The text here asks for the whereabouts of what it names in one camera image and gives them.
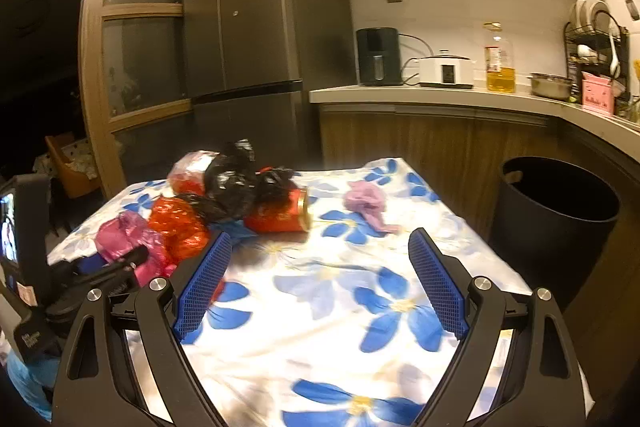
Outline steel mixing bowl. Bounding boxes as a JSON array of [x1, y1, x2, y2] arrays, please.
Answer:
[[527, 73, 574, 102]]

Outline red crinkled plastic bag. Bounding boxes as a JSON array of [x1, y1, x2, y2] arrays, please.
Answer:
[[148, 194, 212, 264]]

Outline wooden glass-panel door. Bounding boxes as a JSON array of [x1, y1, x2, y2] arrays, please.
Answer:
[[79, 0, 221, 200]]

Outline pink utensil box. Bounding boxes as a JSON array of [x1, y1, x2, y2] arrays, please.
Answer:
[[581, 74, 615, 115]]

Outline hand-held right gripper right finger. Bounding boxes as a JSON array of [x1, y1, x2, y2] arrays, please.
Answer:
[[407, 228, 588, 427]]

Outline black plastic bag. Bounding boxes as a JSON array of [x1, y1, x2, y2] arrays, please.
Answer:
[[202, 139, 299, 224]]

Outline orange chair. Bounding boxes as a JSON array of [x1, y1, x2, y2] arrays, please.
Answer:
[[45, 134, 107, 200]]

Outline white electric cooker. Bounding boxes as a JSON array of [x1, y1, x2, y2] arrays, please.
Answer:
[[419, 49, 476, 88]]

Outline black trash bin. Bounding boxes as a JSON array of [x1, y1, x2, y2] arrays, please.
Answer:
[[487, 156, 621, 314]]

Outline blue floral table cloth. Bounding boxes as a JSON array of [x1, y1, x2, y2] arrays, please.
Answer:
[[47, 157, 596, 427]]

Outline grey refrigerator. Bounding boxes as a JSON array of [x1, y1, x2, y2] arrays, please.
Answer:
[[182, 0, 351, 172]]

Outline cooking oil bottle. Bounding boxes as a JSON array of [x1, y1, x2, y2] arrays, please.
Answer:
[[482, 22, 516, 95]]

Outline pink plastic bag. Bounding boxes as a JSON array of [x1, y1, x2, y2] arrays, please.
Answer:
[[95, 212, 177, 288]]

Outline black power cable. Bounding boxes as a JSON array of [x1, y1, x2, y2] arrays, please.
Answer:
[[397, 33, 442, 58]]

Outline black air fryer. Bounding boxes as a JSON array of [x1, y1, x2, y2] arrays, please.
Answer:
[[356, 27, 404, 86]]

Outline black dish rack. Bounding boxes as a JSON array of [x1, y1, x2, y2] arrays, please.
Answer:
[[564, 9, 632, 105]]

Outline clear red plastic bag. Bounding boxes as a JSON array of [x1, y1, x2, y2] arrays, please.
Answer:
[[167, 150, 222, 198]]

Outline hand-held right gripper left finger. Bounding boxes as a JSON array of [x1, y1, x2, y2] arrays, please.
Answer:
[[52, 231, 233, 427]]

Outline red paper cup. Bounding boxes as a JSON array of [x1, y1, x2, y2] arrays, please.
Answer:
[[243, 188, 312, 234]]

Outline purple rubber glove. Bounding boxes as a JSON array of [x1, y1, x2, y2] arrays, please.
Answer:
[[342, 181, 403, 236]]

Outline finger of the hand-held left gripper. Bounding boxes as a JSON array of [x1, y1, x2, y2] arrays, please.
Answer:
[[75, 246, 150, 295]]

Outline wooden lower cabinet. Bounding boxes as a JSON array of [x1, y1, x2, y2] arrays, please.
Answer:
[[317, 102, 640, 358]]

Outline white ladle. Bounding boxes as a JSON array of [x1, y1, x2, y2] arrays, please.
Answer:
[[606, 38, 623, 78]]

